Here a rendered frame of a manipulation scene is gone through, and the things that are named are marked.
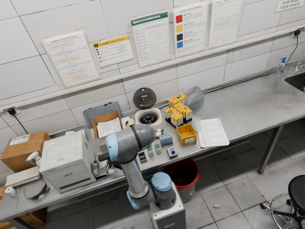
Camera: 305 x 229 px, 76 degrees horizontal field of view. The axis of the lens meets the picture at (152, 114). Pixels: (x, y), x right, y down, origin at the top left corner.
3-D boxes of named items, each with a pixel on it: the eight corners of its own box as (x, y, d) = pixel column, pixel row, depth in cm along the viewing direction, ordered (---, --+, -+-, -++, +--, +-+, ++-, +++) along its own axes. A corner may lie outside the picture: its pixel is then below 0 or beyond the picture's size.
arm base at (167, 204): (178, 207, 121) (177, 200, 115) (154, 211, 122) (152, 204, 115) (174, 185, 133) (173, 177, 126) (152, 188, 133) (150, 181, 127)
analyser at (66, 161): (59, 194, 143) (37, 171, 123) (61, 164, 163) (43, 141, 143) (100, 180, 147) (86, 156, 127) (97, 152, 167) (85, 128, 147)
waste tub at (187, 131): (181, 146, 159) (181, 138, 153) (176, 135, 169) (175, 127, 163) (197, 142, 160) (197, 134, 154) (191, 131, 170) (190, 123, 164)
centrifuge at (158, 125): (139, 141, 169) (136, 132, 161) (136, 119, 192) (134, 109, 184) (165, 136, 170) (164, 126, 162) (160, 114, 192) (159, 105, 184)
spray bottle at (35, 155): (42, 178, 155) (24, 161, 138) (43, 169, 161) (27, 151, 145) (52, 175, 156) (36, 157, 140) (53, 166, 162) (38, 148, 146)
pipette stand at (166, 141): (161, 148, 161) (160, 140, 154) (159, 142, 166) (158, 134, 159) (173, 145, 161) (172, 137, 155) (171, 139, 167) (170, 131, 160)
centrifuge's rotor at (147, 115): (141, 129, 173) (140, 123, 168) (140, 118, 184) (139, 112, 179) (159, 126, 173) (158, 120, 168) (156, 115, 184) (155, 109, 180)
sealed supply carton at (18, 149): (13, 172, 163) (-2, 159, 151) (22, 150, 181) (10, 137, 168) (49, 164, 165) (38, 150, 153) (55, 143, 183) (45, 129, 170)
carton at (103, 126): (99, 150, 168) (93, 139, 158) (96, 128, 189) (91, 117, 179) (127, 141, 172) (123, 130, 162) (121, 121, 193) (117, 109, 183)
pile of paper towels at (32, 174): (7, 190, 151) (3, 186, 148) (10, 178, 159) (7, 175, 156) (40, 179, 155) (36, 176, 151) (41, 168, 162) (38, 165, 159)
